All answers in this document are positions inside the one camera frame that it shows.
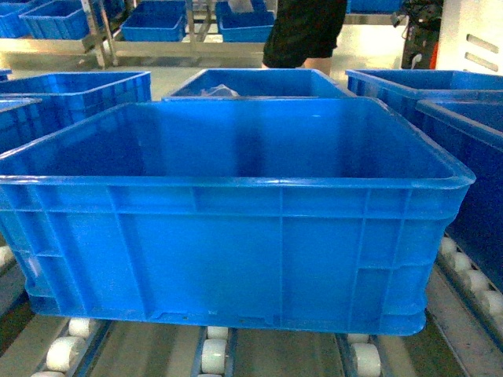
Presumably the blue crate behind centre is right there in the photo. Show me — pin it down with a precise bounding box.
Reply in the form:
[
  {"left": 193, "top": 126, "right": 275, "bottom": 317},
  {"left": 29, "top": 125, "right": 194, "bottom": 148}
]
[{"left": 162, "top": 68, "right": 355, "bottom": 101}]

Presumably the blue crate right front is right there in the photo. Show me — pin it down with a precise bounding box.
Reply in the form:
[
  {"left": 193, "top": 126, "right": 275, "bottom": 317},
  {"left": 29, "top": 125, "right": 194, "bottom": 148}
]
[{"left": 416, "top": 100, "right": 502, "bottom": 289}]

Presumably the blue crate on far shelf left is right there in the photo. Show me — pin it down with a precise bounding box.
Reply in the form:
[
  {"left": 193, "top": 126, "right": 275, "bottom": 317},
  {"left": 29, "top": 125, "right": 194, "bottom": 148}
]
[{"left": 19, "top": 1, "right": 90, "bottom": 40}]

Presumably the blue crate on far shelf centre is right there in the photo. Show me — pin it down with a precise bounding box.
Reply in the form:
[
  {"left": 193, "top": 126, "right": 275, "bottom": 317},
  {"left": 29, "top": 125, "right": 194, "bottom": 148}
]
[{"left": 121, "top": 1, "right": 187, "bottom": 42}]

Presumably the large blue plastic crate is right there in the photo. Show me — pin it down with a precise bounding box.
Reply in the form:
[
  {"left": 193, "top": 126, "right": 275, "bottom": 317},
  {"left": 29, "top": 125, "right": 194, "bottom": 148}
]
[{"left": 1, "top": 97, "right": 475, "bottom": 335}]

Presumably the blue crate on shelf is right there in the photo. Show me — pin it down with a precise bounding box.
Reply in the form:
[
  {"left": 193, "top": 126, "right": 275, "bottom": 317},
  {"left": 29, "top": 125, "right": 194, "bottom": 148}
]
[
  {"left": 215, "top": 1, "right": 275, "bottom": 43},
  {"left": 19, "top": 1, "right": 90, "bottom": 40},
  {"left": 121, "top": 1, "right": 187, "bottom": 42}
]

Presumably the person in black shorts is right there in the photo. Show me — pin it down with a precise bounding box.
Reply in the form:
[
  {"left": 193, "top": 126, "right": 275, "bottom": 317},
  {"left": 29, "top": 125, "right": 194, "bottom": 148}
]
[{"left": 262, "top": 0, "right": 347, "bottom": 75}]

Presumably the blue crate on far shelf right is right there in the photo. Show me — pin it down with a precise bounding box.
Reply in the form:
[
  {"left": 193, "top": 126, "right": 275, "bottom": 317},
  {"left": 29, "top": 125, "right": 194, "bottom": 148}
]
[{"left": 215, "top": 1, "right": 275, "bottom": 43}]

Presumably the clear plastic bag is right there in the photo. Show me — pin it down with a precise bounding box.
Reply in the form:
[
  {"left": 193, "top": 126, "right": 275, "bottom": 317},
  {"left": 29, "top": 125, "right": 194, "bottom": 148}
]
[{"left": 200, "top": 84, "right": 240, "bottom": 97}]

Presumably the white machine cabinet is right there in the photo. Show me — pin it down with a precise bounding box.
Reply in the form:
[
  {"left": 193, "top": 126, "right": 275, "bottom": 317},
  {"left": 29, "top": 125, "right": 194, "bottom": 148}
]
[{"left": 436, "top": 0, "right": 502, "bottom": 75}]

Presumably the blue crate right rear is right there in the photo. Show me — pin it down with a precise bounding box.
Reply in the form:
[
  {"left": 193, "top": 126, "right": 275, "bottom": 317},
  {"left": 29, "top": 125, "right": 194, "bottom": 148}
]
[{"left": 346, "top": 69, "right": 502, "bottom": 123}]

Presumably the blue crate far left edge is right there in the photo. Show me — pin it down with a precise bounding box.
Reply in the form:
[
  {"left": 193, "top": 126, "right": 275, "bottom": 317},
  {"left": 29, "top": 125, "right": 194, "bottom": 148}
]
[{"left": 1, "top": 98, "right": 42, "bottom": 153}]

